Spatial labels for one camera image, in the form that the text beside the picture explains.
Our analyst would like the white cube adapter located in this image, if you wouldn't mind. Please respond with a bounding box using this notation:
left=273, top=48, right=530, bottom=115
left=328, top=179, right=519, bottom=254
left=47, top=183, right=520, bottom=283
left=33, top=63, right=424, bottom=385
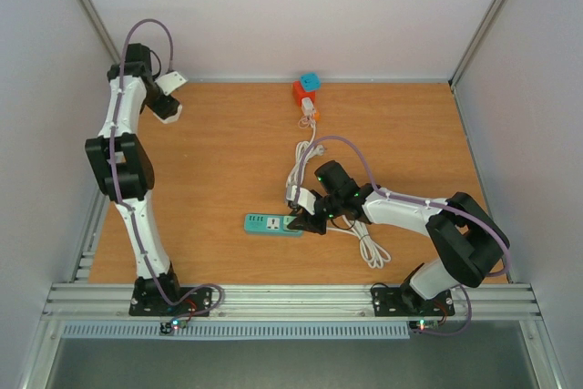
left=154, top=104, right=184, bottom=125

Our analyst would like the teal power strip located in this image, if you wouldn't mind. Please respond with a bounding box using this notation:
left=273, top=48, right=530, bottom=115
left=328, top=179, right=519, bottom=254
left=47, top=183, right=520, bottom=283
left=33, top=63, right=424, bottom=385
left=243, top=213, right=303, bottom=238

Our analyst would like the teal strip white cord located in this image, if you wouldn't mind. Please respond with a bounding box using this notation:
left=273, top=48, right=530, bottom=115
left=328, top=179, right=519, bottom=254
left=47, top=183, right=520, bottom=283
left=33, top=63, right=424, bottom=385
left=325, top=215, right=393, bottom=270

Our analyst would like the orange strip white cord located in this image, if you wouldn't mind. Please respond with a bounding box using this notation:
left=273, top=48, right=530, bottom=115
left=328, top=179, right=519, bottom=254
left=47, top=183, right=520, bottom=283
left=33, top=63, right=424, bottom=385
left=285, top=120, right=329, bottom=193

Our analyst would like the white usb charger plug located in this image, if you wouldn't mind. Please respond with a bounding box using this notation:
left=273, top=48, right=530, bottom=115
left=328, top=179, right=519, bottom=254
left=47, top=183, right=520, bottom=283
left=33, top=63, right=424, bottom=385
left=301, top=97, right=316, bottom=118

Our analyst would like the red cube plug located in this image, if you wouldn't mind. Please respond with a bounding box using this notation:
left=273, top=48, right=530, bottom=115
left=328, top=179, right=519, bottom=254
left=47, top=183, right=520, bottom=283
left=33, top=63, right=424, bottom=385
left=292, top=80, right=316, bottom=107

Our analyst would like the blue cube plug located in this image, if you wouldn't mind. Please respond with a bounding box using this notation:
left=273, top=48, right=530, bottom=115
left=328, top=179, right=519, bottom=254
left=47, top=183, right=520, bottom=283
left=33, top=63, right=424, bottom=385
left=299, top=72, right=321, bottom=92

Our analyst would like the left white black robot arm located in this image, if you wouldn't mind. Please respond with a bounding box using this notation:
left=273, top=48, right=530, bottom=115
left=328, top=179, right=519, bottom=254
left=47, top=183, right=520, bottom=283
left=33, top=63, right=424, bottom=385
left=85, top=43, right=184, bottom=316

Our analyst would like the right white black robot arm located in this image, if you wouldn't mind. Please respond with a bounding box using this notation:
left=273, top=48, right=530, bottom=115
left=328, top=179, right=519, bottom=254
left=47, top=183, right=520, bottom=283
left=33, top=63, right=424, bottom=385
left=286, top=160, right=509, bottom=315

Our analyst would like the right small circuit board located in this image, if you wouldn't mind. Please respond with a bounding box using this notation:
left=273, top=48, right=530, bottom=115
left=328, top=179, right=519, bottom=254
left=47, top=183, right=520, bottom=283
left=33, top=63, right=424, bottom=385
left=409, top=319, right=441, bottom=333

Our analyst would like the small circuit board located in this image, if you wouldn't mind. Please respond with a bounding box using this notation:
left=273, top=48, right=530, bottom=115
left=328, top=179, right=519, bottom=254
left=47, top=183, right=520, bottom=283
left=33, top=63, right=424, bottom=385
left=159, top=319, right=189, bottom=335
left=409, top=319, right=441, bottom=333

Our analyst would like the left small circuit board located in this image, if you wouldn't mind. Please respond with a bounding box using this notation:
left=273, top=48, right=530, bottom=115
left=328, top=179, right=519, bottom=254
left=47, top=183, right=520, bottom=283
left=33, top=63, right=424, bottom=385
left=159, top=319, right=189, bottom=335

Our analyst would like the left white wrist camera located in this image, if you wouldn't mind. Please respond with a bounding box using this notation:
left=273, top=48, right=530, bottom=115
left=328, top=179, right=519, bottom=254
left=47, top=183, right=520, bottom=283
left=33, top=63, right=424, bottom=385
left=155, top=71, right=188, bottom=96

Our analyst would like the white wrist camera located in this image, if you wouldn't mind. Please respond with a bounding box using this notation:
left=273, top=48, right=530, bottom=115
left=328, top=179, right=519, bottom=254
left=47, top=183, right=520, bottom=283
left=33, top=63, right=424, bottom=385
left=155, top=71, right=188, bottom=96
left=285, top=185, right=317, bottom=216

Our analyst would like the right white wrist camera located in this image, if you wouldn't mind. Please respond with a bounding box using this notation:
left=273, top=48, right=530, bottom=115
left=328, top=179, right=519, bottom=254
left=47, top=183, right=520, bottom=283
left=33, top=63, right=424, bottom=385
left=285, top=185, right=317, bottom=216

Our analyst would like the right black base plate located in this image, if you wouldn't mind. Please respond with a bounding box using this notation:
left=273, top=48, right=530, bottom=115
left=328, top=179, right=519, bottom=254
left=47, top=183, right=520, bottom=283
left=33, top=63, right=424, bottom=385
left=370, top=283, right=455, bottom=318

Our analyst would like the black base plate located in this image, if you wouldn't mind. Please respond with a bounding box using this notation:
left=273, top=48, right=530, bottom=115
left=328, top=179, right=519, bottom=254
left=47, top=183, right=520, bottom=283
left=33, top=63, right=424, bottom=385
left=370, top=283, right=455, bottom=318
left=128, top=274, right=213, bottom=317

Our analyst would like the left aluminium corner post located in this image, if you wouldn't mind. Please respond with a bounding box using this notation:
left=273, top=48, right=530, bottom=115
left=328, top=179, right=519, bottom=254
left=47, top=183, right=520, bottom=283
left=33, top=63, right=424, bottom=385
left=77, top=0, right=120, bottom=67

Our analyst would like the aluminium corner post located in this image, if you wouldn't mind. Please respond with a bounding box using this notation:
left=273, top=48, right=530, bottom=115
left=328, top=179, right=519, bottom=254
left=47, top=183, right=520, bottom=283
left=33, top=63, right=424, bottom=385
left=448, top=0, right=507, bottom=90
left=77, top=0, right=120, bottom=67

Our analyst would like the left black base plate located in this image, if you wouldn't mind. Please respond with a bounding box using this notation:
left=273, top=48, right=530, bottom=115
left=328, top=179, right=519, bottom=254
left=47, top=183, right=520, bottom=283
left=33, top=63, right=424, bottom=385
left=128, top=274, right=213, bottom=317

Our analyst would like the front aluminium rail frame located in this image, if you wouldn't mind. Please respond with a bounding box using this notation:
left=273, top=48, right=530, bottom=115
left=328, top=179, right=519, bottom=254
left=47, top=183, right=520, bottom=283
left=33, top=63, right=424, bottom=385
left=41, top=283, right=542, bottom=322

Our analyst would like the grey slotted cable duct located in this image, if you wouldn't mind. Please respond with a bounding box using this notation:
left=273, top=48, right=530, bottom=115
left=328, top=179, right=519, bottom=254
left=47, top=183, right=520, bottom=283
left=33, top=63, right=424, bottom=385
left=62, top=321, right=410, bottom=341

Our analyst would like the right aluminium corner post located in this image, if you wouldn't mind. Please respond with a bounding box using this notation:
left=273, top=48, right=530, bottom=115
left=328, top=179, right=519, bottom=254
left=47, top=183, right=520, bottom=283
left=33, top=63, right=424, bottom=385
left=448, top=0, right=507, bottom=90

